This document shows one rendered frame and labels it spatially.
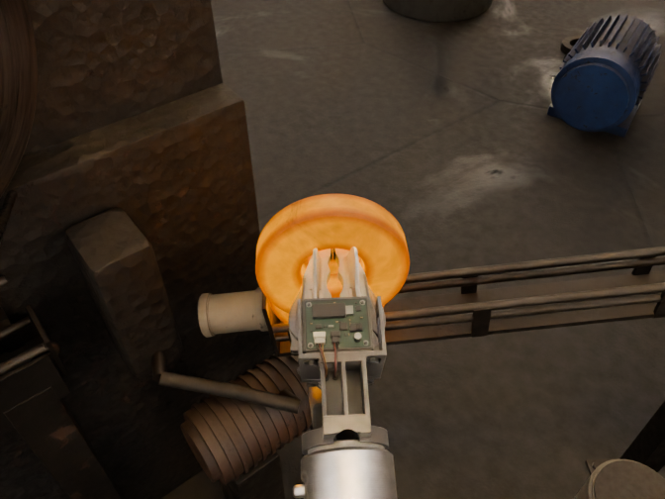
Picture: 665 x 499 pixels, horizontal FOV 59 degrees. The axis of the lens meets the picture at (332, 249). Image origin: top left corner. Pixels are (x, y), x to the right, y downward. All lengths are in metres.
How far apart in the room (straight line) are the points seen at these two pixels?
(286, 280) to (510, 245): 1.38
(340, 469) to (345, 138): 1.90
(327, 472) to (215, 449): 0.43
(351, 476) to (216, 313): 0.39
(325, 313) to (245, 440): 0.44
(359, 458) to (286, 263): 0.21
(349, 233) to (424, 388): 1.01
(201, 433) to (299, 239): 0.41
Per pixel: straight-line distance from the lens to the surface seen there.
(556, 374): 1.65
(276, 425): 0.91
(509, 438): 1.52
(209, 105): 0.84
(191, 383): 0.86
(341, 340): 0.48
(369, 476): 0.47
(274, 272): 0.60
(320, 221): 0.55
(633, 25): 2.60
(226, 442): 0.89
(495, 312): 0.82
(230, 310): 0.80
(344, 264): 0.58
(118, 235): 0.77
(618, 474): 0.94
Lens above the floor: 1.31
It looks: 46 degrees down
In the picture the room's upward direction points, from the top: straight up
